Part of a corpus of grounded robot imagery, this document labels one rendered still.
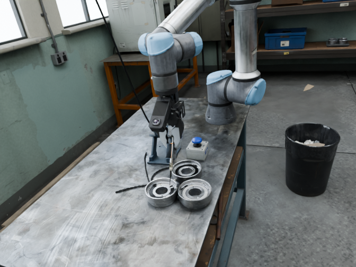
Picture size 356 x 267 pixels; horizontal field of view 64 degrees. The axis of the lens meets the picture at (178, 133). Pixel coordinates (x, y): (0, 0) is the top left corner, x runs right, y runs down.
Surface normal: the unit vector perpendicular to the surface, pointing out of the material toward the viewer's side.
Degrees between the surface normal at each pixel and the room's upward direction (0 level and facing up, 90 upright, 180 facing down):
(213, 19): 90
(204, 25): 90
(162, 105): 31
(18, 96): 90
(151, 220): 0
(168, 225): 0
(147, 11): 90
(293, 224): 0
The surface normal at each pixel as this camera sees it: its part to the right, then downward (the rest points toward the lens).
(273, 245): -0.11, -0.88
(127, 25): -0.34, 0.47
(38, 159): 0.93, 0.07
